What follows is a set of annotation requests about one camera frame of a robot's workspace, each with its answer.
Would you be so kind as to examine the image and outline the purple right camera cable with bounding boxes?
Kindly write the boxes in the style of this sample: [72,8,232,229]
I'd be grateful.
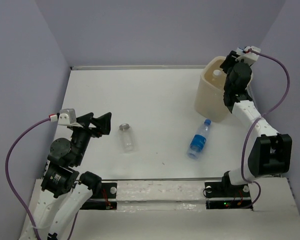
[241,48,290,208]

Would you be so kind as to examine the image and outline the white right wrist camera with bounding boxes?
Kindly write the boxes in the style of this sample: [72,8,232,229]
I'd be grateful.
[235,46,261,67]

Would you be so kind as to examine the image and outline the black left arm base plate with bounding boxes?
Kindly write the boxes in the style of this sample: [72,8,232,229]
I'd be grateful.
[80,181,118,211]

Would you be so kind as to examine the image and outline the clear jar metal lid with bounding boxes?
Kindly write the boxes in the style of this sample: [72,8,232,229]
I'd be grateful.
[118,123,135,153]

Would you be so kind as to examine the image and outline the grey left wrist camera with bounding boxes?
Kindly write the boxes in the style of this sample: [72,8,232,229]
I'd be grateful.
[58,108,77,126]

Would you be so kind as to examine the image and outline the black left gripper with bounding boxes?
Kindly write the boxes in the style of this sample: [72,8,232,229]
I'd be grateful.
[72,111,113,165]

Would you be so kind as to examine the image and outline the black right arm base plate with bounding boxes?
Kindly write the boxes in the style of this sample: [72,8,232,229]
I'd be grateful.
[202,181,253,210]

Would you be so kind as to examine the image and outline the purple camera cable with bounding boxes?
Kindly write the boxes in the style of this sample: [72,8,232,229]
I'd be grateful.
[241,48,290,208]
[5,114,78,240]

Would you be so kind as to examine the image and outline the blue label bottle blue cap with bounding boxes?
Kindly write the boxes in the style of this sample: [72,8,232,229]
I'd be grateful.
[186,119,212,159]

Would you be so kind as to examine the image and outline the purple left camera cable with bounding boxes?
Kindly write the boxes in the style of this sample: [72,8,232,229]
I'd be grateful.
[5,114,78,240]

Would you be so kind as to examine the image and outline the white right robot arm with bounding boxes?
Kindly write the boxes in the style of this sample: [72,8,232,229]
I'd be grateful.
[220,46,292,196]

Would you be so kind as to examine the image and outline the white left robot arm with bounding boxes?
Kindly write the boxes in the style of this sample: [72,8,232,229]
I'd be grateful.
[20,108,112,240]

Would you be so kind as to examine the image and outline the beige plastic bin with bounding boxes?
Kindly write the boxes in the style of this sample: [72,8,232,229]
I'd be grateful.
[194,56,252,123]

